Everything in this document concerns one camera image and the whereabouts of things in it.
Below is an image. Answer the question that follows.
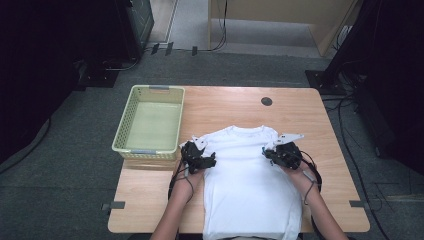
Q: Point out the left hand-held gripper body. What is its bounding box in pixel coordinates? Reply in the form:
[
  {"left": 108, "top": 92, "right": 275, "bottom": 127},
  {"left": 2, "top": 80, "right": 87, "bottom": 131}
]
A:
[{"left": 180, "top": 135, "right": 209, "bottom": 174}]

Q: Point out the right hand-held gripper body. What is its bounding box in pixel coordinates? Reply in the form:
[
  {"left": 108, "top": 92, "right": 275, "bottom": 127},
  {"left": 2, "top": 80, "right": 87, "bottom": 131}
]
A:
[{"left": 266, "top": 133, "right": 305, "bottom": 170}]

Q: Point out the white t-shirt with blue print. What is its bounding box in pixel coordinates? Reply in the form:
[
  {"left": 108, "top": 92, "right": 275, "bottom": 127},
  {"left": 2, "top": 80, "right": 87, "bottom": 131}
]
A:
[{"left": 179, "top": 124, "right": 304, "bottom": 240}]

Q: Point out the pale green plastic basket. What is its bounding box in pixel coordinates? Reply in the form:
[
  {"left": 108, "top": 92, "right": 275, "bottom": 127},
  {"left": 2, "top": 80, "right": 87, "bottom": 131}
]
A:
[{"left": 111, "top": 84, "right": 186, "bottom": 161}]

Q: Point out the person's right hand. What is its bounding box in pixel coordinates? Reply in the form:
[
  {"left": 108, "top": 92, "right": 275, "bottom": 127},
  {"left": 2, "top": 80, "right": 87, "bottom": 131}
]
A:
[{"left": 281, "top": 161, "right": 320, "bottom": 200}]

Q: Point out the person's left hand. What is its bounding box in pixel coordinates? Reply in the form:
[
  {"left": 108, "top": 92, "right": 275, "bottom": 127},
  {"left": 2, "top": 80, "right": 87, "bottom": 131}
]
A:
[{"left": 170, "top": 169, "right": 204, "bottom": 195}]

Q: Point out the black stand base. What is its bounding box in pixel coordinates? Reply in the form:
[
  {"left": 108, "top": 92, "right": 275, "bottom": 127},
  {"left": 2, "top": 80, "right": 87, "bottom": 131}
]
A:
[
  {"left": 74, "top": 59, "right": 121, "bottom": 91},
  {"left": 304, "top": 69, "right": 348, "bottom": 98}
]

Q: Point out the white power strip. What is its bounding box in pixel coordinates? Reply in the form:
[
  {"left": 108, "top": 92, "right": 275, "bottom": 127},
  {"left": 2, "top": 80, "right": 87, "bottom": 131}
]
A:
[{"left": 338, "top": 24, "right": 353, "bottom": 43}]

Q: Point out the dark curtain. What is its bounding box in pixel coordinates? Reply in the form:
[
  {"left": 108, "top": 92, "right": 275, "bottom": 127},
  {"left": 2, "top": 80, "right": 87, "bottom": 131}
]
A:
[
  {"left": 0, "top": 0, "right": 131, "bottom": 164},
  {"left": 328, "top": 0, "right": 424, "bottom": 174}
]

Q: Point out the black equipment cabinet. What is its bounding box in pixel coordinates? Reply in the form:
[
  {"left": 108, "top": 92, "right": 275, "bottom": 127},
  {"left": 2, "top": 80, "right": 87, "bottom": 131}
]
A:
[{"left": 114, "top": 0, "right": 155, "bottom": 61}]

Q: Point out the beige wooden cabinet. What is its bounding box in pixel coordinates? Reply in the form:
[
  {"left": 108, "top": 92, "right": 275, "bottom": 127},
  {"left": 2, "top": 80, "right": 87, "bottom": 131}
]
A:
[{"left": 208, "top": 0, "right": 363, "bottom": 57}]

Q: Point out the left hand-held gripper black cable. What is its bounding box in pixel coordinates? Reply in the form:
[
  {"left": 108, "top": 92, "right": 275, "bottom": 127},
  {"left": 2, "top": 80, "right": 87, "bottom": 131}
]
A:
[{"left": 168, "top": 159, "right": 196, "bottom": 240}]

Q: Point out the hand-held gripper black cable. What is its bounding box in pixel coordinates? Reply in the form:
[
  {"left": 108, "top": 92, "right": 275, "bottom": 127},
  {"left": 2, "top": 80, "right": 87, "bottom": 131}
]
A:
[
  {"left": 299, "top": 149, "right": 324, "bottom": 240},
  {"left": 168, "top": 159, "right": 196, "bottom": 240}
]

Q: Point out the right hand-held gripper black cable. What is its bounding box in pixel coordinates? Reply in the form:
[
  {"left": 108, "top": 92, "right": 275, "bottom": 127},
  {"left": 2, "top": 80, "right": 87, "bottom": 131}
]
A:
[{"left": 299, "top": 149, "right": 324, "bottom": 240}]

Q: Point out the black floor cable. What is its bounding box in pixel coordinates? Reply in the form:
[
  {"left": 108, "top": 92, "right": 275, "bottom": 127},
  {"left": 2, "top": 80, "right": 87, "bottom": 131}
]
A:
[{"left": 336, "top": 96, "right": 391, "bottom": 240}]

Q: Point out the grey floor cable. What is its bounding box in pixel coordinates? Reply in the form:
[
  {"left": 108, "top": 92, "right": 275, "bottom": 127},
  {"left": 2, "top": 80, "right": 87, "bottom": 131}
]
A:
[{"left": 105, "top": 57, "right": 141, "bottom": 72}]

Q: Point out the black hanging cable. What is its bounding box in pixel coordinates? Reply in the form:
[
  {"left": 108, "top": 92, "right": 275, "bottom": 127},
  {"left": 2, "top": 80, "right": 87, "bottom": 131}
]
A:
[{"left": 196, "top": 0, "right": 229, "bottom": 53}]

